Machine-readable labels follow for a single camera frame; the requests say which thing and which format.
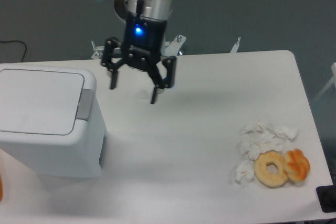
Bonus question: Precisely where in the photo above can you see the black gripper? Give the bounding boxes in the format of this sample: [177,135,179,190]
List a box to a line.
[101,0,176,104]

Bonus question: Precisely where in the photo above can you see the white trash can lid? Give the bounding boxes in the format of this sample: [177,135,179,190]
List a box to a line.
[1,69,84,135]

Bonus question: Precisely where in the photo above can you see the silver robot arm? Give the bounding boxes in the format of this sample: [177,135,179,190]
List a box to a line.
[101,0,177,104]

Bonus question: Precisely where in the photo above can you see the blue bottle cap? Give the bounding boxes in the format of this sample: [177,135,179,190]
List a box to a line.
[163,77,175,89]

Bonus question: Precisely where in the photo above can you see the white trash can body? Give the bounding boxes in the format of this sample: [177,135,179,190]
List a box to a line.
[1,63,107,178]

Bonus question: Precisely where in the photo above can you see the crumpled white tissue middle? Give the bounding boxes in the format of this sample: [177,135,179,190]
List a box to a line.
[239,121,283,161]

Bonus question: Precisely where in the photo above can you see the crumpled white tissue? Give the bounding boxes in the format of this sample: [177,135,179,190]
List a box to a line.
[234,160,255,188]
[239,121,283,161]
[274,125,299,141]

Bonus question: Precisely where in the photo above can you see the crumpled white tissue bottom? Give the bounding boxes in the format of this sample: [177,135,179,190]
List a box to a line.
[234,160,255,188]

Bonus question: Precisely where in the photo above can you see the crumpled white tissue top right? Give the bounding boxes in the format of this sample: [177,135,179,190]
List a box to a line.
[274,125,299,141]

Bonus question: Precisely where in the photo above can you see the orange object at left edge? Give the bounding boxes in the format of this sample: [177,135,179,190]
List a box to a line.
[0,175,3,202]

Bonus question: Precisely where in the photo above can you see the orange twisted pastry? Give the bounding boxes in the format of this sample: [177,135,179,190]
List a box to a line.
[283,148,310,183]

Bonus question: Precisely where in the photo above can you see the black device at table edge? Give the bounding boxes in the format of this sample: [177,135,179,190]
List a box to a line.
[316,185,335,213]

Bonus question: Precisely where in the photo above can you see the white bracket behind table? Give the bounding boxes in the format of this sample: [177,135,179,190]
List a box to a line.
[91,35,241,59]

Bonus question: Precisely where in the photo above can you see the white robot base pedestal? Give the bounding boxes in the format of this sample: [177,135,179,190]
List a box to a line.
[113,0,169,57]

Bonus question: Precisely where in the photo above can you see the black cable on floor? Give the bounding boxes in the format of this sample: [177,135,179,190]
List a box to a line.
[0,40,27,63]

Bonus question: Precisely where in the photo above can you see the plain ring donut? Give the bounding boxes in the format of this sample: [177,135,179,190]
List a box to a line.
[254,151,288,188]

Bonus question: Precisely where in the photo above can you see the white frame at right edge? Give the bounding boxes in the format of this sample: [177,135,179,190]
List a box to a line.
[312,62,335,104]

